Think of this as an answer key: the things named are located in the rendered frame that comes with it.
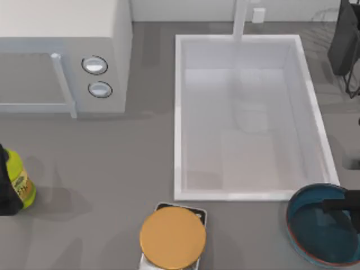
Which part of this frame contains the white sink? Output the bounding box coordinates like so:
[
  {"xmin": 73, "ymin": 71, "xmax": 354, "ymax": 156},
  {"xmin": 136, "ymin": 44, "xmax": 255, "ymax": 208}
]
[{"xmin": 173, "ymin": 34, "xmax": 341, "ymax": 203}]

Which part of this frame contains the white kitchen scale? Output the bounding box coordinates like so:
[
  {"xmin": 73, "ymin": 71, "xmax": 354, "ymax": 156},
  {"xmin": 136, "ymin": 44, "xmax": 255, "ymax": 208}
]
[{"xmin": 138, "ymin": 201, "xmax": 209, "ymax": 270}]

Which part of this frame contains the small round microwave knob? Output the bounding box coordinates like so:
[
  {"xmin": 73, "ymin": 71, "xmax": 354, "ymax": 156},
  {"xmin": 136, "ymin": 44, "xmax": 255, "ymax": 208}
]
[{"xmin": 87, "ymin": 80, "xmax": 114, "ymax": 99}]

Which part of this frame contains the pale microwave oven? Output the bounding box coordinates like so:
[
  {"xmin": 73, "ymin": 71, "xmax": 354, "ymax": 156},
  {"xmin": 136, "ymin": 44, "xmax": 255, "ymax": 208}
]
[{"xmin": 0, "ymin": 0, "xmax": 133, "ymax": 119}]

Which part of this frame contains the round orange scale plate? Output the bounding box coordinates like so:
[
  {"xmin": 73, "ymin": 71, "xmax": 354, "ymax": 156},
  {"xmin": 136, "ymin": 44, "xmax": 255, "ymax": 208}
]
[{"xmin": 139, "ymin": 208, "xmax": 208, "ymax": 270}]

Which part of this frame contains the large round microwave knob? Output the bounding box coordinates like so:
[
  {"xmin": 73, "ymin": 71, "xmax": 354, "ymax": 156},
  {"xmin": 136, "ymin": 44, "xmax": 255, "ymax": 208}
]
[{"xmin": 80, "ymin": 55, "xmax": 109, "ymax": 76}]

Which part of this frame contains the tall white tap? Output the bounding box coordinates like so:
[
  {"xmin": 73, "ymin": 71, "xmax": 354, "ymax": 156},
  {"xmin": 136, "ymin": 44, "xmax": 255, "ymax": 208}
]
[{"xmin": 232, "ymin": 0, "xmax": 249, "ymax": 43}]

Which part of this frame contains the grey microwave door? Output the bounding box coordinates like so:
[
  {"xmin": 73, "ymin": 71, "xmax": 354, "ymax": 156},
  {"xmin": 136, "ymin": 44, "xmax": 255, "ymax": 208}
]
[{"xmin": 0, "ymin": 52, "xmax": 77, "ymax": 119}]

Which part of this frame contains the green bottle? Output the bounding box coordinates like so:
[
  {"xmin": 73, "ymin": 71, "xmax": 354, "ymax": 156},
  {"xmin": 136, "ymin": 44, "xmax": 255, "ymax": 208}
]
[{"xmin": 4, "ymin": 148, "xmax": 37, "ymax": 211}]

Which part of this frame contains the blue bowl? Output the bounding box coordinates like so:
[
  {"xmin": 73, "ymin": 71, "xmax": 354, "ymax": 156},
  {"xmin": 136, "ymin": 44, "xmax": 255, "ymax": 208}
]
[{"xmin": 286, "ymin": 183, "xmax": 360, "ymax": 267}]

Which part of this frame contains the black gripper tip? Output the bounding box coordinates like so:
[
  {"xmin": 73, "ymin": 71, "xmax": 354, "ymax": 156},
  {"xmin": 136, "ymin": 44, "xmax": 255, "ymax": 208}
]
[
  {"xmin": 322, "ymin": 190, "xmax": 360, "ymax": 212},
  {"xmin": 0, "ymin": 144, "xmax": 25, "ymax": 217}
]

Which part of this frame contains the pale microwave door handle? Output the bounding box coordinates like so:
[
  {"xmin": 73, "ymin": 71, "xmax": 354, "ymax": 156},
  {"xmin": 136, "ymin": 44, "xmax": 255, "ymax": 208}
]
[{"xmin": 50, "ymin": 52, "xmax": 78, "ymax": 119}]

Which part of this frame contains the small white wall box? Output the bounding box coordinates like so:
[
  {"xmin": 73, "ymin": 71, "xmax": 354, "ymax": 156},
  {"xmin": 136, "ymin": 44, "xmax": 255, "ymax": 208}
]
[{"xmin": 252, "ymin": 7, "xmax": 266, "ymax": 24}]

